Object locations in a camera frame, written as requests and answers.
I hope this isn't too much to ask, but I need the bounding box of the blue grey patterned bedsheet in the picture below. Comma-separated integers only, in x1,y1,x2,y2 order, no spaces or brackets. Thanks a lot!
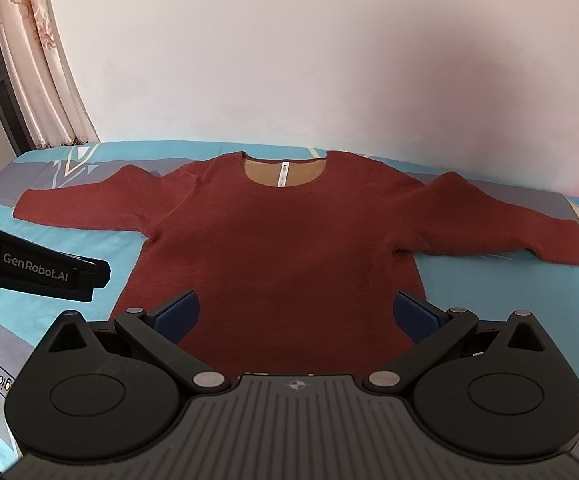
0,152,579,479

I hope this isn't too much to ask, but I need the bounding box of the pink patterned curtain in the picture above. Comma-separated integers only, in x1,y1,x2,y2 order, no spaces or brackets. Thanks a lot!
0,0,99,148

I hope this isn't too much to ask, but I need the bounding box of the dark red knit sweater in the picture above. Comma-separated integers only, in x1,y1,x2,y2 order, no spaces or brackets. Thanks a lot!
14,152,579,377

